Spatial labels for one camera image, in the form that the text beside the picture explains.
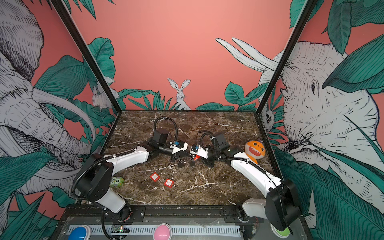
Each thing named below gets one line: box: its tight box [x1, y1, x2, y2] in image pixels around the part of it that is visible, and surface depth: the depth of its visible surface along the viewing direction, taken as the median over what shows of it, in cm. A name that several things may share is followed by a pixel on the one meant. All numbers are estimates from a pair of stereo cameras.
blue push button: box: [67, 225, 91, 240], surface depth 69 cm
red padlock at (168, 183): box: [163, 178, 175, 189], surface depth 85 cm
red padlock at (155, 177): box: [150, 172, 161, 183], surface depth 87 cm
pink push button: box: [153, 222, 173, 240], surface depth 69 cm
